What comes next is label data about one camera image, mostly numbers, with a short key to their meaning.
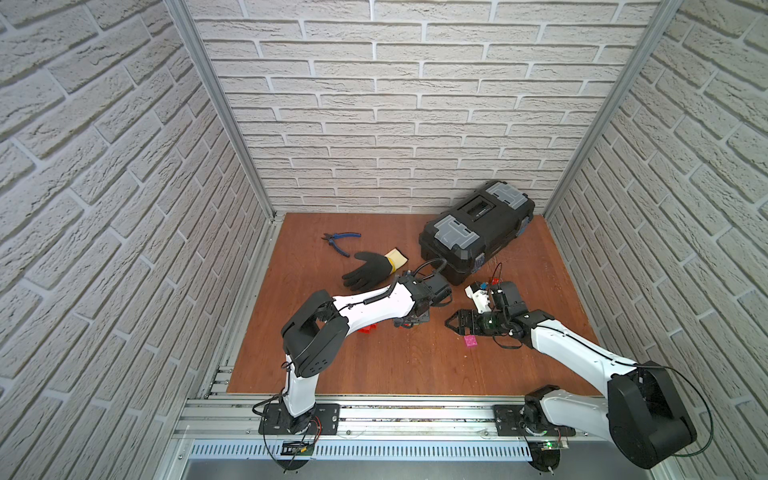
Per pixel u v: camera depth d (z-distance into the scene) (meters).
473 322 0.74
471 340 0.85
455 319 0.77
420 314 0.65
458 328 0.76
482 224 0.96
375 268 1.03
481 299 0.79
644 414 0.41
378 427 0.73
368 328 0.54
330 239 1.10
